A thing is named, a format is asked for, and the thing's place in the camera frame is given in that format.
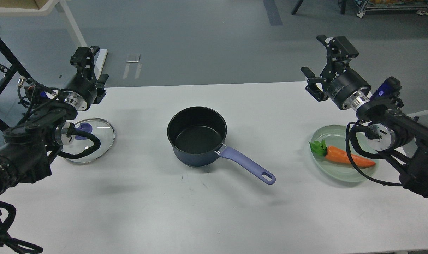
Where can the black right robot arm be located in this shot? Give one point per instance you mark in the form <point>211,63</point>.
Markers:
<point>381,131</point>

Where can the glass lid with purple knob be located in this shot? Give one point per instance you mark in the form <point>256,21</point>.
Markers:
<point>101,129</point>

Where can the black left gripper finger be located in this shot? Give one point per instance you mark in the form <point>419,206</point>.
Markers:
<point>83,61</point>
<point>100,88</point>

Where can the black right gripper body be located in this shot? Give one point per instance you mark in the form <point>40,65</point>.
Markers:
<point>344,85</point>

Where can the orange toy carrot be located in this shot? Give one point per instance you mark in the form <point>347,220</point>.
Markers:
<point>337,155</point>

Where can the white caster leg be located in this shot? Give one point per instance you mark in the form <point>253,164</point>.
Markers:
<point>418,114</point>

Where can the white desk frame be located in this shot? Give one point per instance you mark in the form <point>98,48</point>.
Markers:
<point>43,34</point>

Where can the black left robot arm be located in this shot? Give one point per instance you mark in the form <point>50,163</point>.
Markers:
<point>45,132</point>

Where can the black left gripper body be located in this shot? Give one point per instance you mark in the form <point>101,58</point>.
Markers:
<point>80,92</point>

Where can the black metal rack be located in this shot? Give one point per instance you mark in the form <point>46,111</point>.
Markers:
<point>9,72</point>

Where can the blue saucepan with purple handle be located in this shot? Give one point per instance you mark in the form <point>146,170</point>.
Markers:
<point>197,137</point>

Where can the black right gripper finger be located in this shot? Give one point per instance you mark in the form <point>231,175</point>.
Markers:
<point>340,52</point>
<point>312,82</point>

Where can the wheeled metal cart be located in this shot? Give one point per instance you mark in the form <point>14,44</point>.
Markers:
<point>420,6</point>

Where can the pale green glass plate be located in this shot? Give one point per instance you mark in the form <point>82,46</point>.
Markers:
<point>334,135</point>

